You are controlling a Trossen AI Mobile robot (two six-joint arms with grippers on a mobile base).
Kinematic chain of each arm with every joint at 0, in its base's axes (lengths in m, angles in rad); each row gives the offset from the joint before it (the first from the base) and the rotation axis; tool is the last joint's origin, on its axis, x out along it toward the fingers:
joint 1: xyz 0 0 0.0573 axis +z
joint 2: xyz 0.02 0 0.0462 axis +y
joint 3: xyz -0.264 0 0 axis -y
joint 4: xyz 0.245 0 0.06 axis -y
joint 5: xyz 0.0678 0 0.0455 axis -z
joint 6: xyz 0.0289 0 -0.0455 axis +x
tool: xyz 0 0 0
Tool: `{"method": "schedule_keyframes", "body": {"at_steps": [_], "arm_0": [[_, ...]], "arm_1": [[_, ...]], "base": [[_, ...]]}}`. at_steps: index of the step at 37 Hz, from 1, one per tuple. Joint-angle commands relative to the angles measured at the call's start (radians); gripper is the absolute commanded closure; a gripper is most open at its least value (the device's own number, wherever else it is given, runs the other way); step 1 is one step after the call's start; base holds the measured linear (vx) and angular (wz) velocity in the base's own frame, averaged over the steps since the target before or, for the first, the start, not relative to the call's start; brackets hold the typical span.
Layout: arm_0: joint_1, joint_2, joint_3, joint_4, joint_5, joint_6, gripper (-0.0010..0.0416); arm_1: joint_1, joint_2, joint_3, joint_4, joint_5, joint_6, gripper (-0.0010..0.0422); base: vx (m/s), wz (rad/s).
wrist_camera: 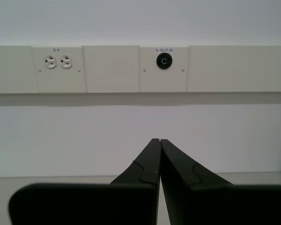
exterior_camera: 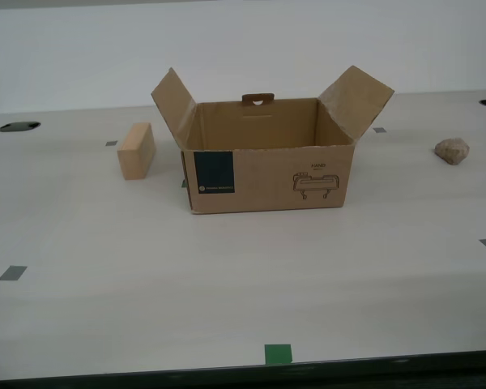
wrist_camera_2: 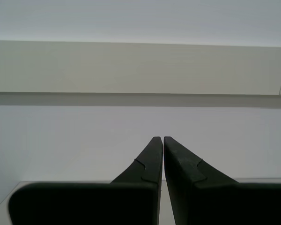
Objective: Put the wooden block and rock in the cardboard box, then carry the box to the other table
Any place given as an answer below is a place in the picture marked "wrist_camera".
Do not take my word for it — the beige duplex outlet plate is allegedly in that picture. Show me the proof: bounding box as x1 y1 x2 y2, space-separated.
31 45 87 94

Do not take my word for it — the blank beige cover plate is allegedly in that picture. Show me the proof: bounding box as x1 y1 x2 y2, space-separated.
82 45 140 93

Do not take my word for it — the white power outlet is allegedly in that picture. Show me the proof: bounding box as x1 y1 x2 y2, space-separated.
44 55 57 69
60 55 73 69

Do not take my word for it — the black round twist-lock receptacle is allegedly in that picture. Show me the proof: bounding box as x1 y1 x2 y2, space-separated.
156 53 172 70

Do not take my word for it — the beige wall raceway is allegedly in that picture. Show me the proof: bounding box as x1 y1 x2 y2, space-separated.
0 45 281 94

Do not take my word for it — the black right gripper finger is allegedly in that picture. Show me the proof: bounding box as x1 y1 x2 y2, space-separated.
160 139 281 225
8 138 161 225

